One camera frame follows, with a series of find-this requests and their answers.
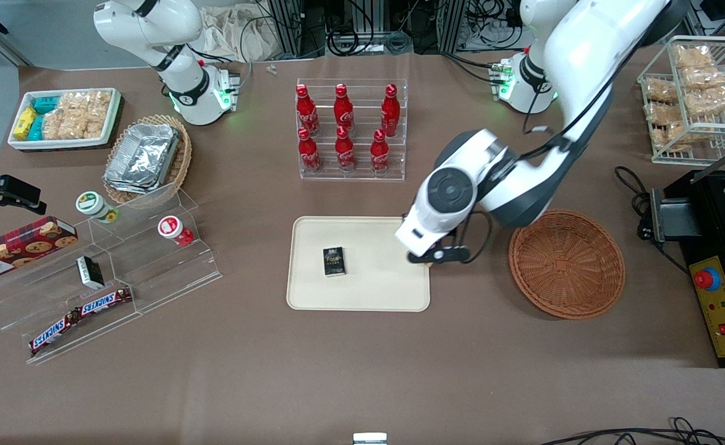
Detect beige plastic tray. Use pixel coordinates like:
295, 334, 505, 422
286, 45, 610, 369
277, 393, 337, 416
286, 216, 431, 312

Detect round brown wicker basket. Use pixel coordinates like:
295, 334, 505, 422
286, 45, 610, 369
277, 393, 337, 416
509, 210, 626, 320

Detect oval wicker basket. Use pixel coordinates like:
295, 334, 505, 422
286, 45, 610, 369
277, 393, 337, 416
102, 114, 193, 205

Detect clear acrylic bottle rack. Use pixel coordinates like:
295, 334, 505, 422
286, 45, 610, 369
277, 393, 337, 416
295, 78, 409, 182

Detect small black box gold print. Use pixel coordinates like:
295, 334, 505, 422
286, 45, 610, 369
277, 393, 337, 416
323, 247, 346, 278

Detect red cola bottle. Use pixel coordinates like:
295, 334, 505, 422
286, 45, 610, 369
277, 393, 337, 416
295, 84, 320, 137
297, 127, 323, 174
381, 83, 401, 137
334, 83, 355, 134
370, 129, 392, 174
335, 125, 357, 172

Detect red lid yogurt cup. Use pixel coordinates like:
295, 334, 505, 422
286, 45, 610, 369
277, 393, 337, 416
158, 216, 195, 247

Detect clear acrylic stepped shelf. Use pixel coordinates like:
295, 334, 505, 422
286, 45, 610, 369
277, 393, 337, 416
0, 182, 224, 366

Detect beige cloth bag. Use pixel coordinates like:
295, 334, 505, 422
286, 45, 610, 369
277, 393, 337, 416
198, 2, 290, 63

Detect clear pack fried snacks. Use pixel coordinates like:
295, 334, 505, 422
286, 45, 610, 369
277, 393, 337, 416
651, 122, 710, 153
674, 44, 715, 69
680, 66, 725, 91
685, 86, 725, 118
644, 78, 679, 103
646, 101, 688, 125

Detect stack of foil trays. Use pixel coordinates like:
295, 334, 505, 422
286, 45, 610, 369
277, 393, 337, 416
103, 123, 181, 195

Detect black countertop appliance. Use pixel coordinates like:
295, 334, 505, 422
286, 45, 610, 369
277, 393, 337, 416
639, 169, 725, 369

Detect yellow emergency stop box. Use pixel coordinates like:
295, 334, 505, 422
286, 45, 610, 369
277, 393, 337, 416
689, 256, 725, 360

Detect snickers chocolate bar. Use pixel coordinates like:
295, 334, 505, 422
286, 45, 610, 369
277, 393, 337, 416
28, 308, 83, 355
77, 287, 134, 317

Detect green lid yogurt cup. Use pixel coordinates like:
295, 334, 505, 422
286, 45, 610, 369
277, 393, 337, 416
76, 191, 119, 224

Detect white rectangular plastic bin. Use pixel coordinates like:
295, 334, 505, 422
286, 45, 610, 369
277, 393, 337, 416
7, 88, 123, 151

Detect small black white box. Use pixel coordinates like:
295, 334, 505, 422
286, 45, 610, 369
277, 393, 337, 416
76, 256, 106, 290

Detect clear bag rice crackers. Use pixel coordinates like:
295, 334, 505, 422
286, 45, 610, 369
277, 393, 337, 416
82, 90, 113, 139
41, 93, 86, 140

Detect red tartan cookie box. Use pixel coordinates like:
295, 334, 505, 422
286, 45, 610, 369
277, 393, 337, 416
0, 216, 79, 284

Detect yellow snack packet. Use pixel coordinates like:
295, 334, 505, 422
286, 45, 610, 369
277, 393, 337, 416
12, 106, 39, 140

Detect coiled black cables bundle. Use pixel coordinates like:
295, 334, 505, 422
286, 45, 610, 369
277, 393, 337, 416
327, 0, 413, 57

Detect aluminium frame post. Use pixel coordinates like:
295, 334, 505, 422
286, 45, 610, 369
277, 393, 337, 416
267, 0, 327, 60
438, 0, 467, 54

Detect black appliance power cable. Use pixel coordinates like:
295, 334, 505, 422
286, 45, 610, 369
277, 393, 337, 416
613, 165, 692, 276

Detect black floor cables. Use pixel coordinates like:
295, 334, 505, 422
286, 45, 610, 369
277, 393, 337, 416
538, 417, 725, 445

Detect white wire rack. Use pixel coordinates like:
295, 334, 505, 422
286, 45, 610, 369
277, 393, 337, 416
637, 35, 725, 165

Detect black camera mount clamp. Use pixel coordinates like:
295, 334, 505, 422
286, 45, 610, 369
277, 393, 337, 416
0, 154, 48, 221

